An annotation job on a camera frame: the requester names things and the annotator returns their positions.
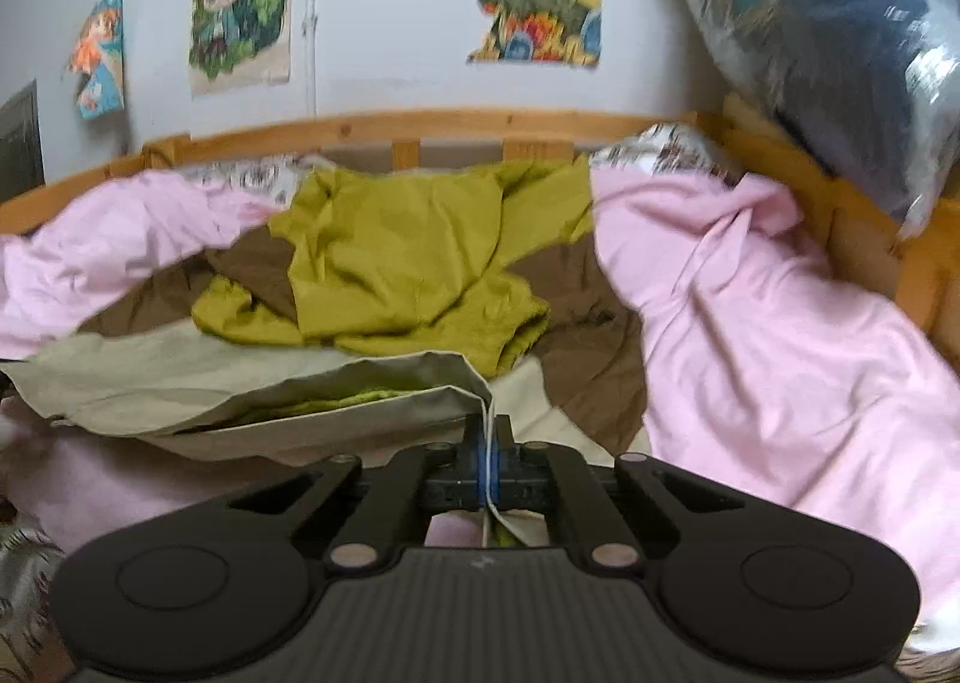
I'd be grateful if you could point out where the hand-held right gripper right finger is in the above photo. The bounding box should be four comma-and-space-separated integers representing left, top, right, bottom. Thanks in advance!
487, 413, 740, 573

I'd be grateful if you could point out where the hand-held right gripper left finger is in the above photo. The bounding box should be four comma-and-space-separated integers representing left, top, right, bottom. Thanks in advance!
225, 413, 488, 573

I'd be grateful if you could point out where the green brown beige quilt cover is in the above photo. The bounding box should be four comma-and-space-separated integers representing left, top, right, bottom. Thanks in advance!
0, 157, 655, 550

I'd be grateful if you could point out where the clear plastic bag of clothes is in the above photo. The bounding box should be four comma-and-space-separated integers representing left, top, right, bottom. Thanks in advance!
673, 0, 960, 242

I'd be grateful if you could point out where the pink bed sheet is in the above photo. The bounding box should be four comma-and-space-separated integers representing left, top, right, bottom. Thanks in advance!
0, 162, 960, 658

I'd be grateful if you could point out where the blond cartoon character poster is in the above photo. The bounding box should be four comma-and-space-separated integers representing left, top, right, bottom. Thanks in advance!
187, 0, 295, 101

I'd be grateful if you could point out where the curled orange-haired girl poster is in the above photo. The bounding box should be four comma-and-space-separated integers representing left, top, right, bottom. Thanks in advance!
67, 0, 127, 122

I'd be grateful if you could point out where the wooden bed frame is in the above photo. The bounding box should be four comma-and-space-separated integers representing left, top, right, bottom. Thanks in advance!
0, 91, 960, 354

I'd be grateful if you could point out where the white wall pipe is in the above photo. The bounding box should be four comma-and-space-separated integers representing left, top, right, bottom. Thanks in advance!
300, 0, 325, 124

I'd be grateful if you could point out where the dark wall hatch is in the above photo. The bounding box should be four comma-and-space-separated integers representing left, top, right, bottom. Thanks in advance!
0, 79, 46, 206

